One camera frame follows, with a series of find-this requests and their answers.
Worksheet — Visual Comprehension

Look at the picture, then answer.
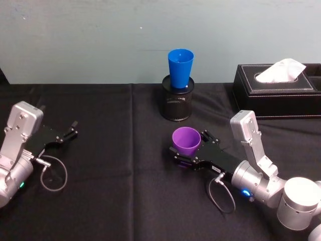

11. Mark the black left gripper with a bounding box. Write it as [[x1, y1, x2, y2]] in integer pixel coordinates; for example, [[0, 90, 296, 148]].
[[25, 105, 79, 158]]

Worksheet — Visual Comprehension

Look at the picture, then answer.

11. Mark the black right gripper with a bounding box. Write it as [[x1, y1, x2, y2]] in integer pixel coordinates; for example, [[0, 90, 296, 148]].
[[169, 130, 244, 178]]

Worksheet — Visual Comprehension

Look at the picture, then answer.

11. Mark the purple plastic cup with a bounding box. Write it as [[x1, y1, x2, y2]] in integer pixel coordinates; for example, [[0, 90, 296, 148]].
[[172, 127, 202, 169]]

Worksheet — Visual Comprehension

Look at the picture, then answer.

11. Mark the black mesh pen holder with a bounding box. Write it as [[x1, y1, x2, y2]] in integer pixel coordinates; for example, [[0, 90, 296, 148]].
[[162, 74, 196, 123]]

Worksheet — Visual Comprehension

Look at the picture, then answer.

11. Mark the black table cloth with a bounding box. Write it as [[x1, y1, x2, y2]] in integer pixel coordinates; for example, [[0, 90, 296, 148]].
[[0, 82, 321, 241]]

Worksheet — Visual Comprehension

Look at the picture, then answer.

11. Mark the blue plastic cup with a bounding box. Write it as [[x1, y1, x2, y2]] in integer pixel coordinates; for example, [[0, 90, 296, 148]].
[[168, 49, 195, 89]]

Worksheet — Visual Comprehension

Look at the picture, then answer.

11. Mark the black leather tissue box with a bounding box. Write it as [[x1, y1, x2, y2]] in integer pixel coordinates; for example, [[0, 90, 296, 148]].
[[232, 63, 321, 119]]

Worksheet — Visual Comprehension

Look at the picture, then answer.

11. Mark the white paper tissue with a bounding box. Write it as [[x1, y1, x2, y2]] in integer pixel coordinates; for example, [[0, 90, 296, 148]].
[[255, 58, 307, 83]]

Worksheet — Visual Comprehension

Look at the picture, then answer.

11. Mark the thin grey gripper cable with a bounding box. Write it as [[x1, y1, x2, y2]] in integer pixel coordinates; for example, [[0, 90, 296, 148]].
[[208, 176, 237, 214], [34, 155, 69, 193]]

